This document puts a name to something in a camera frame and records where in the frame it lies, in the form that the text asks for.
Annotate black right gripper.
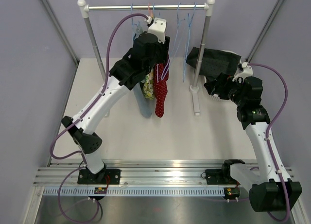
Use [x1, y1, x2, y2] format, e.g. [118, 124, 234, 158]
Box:
[204, 73, 246, 107]

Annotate red polka dot skirt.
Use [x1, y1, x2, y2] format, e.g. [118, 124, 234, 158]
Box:
[154, 63, 169, 118]

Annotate dark green dotted skirt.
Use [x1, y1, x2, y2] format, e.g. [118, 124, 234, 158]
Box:
[199, 48, 241, 81]

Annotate lemon print skirt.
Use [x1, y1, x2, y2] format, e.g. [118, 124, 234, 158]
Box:
[141, 69, 155, 100]

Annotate light blue denim skirt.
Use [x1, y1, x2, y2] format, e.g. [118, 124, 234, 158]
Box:
[133, 24, 152, 119]

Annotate pink wire hanger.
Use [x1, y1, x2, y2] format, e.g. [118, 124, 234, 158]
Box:
[148, 4, 154, 19]

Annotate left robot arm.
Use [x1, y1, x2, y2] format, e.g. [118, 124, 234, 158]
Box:
[62, 32, 170, 184]

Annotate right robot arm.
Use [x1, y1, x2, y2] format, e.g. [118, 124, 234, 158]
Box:
[204, 73, 302, 213]

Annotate metal clothes rack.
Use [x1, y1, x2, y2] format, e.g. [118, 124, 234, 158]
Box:
[77, 0, 215, 116]

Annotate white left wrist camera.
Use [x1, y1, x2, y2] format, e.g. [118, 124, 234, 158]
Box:
[146, 16, 167, 43]

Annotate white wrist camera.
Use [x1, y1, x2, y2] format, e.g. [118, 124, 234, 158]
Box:
[233, 62, 253, 83]
[146, 16, 167, 43]

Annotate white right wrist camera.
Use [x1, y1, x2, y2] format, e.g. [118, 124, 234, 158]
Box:
[233, 62, 253, 83]

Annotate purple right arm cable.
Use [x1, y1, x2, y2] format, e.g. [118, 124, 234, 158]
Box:
[247, 63, 291, 221]

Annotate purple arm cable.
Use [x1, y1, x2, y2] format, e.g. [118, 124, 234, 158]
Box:
[247, 63, 291, 221]
[50, 14, 153, 222]

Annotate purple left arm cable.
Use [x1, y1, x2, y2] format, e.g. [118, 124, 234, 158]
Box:
[50, 14, 153, 222]

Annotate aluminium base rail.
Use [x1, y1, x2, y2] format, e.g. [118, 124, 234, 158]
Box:
[33, 160, 297, 198]

